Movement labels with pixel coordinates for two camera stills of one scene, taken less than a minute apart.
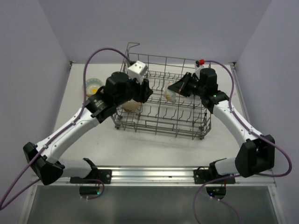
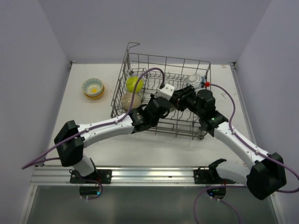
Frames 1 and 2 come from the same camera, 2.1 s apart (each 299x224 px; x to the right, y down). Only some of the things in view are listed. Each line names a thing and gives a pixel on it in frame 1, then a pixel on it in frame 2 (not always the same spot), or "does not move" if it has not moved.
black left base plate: x=104 y=175 does not move
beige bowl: x=131 y=105 does not move
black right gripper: x=179 y=86 to x=179 y=98
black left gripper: x=143 y=90 to x=152 y=97
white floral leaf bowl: x=169 y=95 to x=172 y=109
